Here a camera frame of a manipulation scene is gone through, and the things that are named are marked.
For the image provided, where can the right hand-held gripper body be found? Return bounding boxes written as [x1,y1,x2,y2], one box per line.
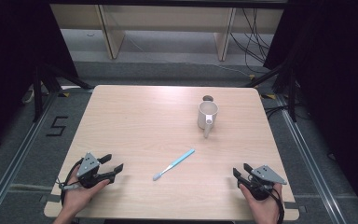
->
[239,164,288,202]

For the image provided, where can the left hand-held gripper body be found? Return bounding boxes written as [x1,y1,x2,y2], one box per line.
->
[75,151,113,189]

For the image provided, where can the light blue toothbrush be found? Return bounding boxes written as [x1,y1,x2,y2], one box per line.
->
[152,148,196,182]

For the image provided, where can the white cup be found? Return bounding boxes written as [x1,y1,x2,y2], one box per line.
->
[197,100,220,139]

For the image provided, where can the person's right hand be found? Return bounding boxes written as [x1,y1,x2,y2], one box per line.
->
[239,182,283,224]

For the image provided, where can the person's left hand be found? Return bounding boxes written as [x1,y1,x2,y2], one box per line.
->
[62,172,111,219]

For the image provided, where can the grey tape patch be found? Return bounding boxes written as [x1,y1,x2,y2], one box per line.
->
[283,201,308,215]
[39,193,62,204]

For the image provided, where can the black metal stand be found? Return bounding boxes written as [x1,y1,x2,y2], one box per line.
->
[243,60,298,123]
[32,63,95,123]

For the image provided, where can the dark curtain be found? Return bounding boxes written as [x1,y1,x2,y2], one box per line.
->
[262,0,358,223]
[0,0,79,158]

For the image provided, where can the beige wooden shelf unit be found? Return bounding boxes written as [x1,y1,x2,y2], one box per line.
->
[49,4,284,62]

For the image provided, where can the grey cable plug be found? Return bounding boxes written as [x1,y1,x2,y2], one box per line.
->
[55,178,81,191]

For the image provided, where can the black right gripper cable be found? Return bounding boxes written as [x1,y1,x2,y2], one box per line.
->
[262,178,285,224]

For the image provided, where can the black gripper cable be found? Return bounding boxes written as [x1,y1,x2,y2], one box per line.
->
[60,158,85,208]
[262,178,285,224]

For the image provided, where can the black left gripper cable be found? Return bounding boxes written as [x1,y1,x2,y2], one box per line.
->
[60,158,85,208]

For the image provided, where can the metal floor rail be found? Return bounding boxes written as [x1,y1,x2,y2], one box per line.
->
[0,90,60,224]
[274,93,349,224]

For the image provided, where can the black floor cables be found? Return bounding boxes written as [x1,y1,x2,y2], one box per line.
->
[263,104,312,121]

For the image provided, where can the thin white floor cable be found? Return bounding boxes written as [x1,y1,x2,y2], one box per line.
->
[124,32,254,78]

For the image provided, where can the bundle of black cables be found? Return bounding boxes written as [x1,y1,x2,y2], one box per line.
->
[228,7,272,75]

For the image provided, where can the black overhead frame beam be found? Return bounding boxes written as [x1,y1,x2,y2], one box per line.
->
[48,0,289,9]

